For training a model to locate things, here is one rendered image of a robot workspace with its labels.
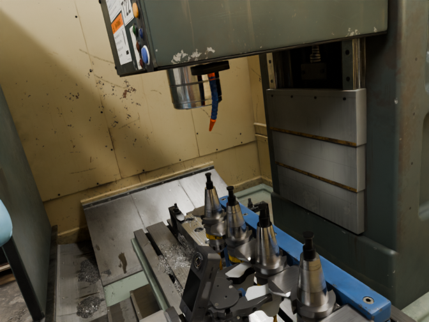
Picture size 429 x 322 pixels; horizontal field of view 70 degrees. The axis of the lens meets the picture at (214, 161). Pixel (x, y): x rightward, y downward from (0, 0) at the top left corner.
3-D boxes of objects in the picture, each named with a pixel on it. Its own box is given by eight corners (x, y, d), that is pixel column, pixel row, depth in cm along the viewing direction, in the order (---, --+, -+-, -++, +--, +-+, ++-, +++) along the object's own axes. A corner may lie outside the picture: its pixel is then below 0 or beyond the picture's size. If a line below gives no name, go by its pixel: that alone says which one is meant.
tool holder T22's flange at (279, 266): (293, 275, 52) (292, 263, 52) (259, 285, 52) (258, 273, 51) (278, 254, 58) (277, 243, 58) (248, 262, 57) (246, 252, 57)
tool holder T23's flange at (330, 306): (345, 313, 44) (345, 299, 43) (312, 333, 42) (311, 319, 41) (313, 287, 49) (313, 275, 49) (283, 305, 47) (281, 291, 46)
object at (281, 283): (281, 303, 46) (281, 298, 46) (262, 283, 51) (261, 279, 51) (316, 283, 49) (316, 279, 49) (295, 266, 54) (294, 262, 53)
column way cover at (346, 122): (357, 237, 109) (355, 91, 94) (276, 196, 151) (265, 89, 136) (367, 232, 111) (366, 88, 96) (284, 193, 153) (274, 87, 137)
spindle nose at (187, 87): (229, 101, 92) (223, 60, 89) (177, 112, 89) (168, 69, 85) (215, 98, 107) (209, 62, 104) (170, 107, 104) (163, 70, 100)
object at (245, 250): (244, 266, 56) (243, 262, 56) (230, 252, 61) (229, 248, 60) (275, 251, 59) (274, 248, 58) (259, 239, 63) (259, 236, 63)
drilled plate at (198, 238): (207, 265, 102) (204, 252, 100) (177, 229, 127) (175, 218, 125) (264, 239, 110) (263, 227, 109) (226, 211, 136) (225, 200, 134)
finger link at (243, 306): (265, 289, 53) (217, 302, 52) (265, 280, 52) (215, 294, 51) (276, 308, 49) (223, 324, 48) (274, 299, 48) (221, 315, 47)
